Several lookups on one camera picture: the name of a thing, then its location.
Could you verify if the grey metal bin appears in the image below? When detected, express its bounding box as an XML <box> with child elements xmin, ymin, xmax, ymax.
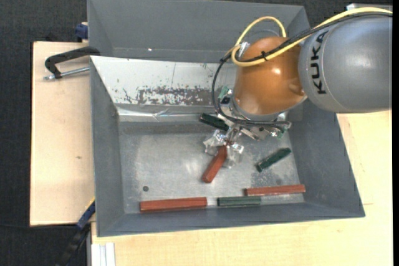
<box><xmin>86</xmin><ymin>0</ymin><xmax>366</xmax><ymax>237</ymax></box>

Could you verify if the dark green flat block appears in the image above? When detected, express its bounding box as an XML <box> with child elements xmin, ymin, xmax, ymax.
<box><xmin>199</xmin><ymin>112</ymin><xmax>230</xmax><ymax>131</ymax></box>
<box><xmin>216</xmin><ymin>196</ymin><xmax>263</xmax><ymax>207</ymax></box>
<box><xmin>255</xmin><ymin>147</ymin><xmax>292</xmax><ymax>173</ymax></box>

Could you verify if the pale wood flat board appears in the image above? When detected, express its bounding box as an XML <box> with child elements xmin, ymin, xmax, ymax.
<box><xmin>29</xmin><ymin>41</ymin><xmax>96</xmax><ymax>227</ymax></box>

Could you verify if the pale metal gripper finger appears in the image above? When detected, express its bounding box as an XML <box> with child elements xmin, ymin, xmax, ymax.
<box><xmin>224</xmin><ymin>141</ymin><xmax>245</xmax><ymax>169</ymax></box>
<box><xmin>203</xmin><ymin>130</ymin><xmax>230</xmax><ymax>156</ymax></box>

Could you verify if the red-brown block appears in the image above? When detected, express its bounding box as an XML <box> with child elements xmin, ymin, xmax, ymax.
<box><xmin>244</xmin><ymin>184</ymin><xmax>307</xmax><ymax>197</ymax></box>
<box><xmin>139</xmin><ymin>196</ymin><xmax>208</xmax><ymax>213</ymax></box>
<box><xmin>201</xmin><ymin>145</ymin><xmax>228</xmax><ymax>184</ymax></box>

